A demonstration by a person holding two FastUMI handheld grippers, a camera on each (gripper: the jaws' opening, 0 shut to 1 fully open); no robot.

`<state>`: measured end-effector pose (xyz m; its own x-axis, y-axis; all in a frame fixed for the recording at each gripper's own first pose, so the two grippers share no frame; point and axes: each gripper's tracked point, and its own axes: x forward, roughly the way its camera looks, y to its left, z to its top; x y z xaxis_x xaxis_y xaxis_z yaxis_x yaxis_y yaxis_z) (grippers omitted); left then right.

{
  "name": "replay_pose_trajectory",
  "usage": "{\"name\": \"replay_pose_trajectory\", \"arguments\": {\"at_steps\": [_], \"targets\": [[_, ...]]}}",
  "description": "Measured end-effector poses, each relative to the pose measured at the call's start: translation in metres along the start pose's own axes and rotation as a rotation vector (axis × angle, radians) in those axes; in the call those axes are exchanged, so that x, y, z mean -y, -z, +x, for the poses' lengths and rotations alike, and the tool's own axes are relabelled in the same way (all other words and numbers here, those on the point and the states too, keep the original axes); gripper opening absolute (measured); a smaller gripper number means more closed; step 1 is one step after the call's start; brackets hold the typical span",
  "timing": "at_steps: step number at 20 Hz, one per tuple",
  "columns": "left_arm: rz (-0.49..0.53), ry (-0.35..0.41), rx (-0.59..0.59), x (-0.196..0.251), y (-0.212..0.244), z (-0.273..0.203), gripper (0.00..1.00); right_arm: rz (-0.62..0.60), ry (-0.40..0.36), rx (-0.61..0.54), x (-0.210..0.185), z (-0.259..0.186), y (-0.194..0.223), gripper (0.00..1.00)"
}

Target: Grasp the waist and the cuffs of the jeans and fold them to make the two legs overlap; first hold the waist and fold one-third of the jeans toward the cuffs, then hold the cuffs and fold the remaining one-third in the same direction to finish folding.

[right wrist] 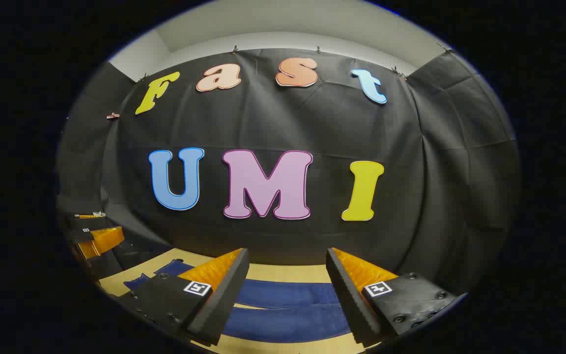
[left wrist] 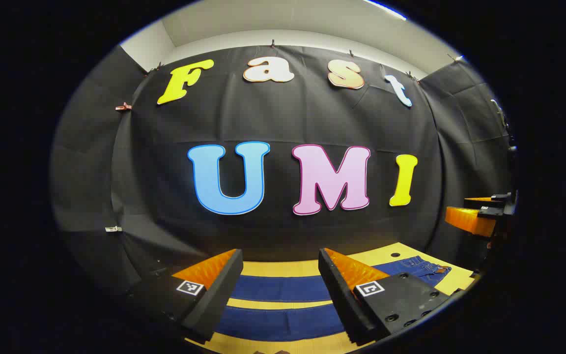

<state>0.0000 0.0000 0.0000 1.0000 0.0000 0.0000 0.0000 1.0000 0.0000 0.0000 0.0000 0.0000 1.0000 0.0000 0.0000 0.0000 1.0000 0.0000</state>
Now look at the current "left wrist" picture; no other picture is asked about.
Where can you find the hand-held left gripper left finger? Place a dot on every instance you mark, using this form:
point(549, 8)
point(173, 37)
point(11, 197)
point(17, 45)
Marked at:
point(219, 300)

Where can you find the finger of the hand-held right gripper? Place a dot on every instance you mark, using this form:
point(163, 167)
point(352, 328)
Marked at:
point(467, 220)
point(482, 199)

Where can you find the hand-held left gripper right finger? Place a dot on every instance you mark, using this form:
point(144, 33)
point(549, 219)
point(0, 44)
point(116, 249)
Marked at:
point(342, 305)

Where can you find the blue denim jeans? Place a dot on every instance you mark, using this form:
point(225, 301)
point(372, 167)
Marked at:
point(278, 287)

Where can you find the white cloth clip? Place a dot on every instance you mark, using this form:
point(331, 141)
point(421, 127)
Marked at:
point(113, 229)

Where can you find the black backdrop cloth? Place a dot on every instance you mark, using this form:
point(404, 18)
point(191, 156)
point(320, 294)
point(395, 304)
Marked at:
point(283, 123)

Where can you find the red cloth clip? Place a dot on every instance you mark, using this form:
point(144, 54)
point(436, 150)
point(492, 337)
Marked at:
point(123, 106)

